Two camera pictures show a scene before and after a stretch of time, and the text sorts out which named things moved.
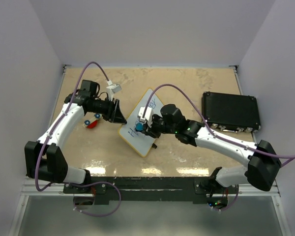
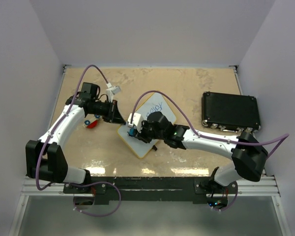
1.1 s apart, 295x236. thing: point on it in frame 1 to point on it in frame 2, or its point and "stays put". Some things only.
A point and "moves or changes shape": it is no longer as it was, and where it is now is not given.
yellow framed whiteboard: [140, 141] stays put
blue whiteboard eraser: [139, 127] moves or changes shape
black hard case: [230, 112] stays put
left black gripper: [114, 114] stays put
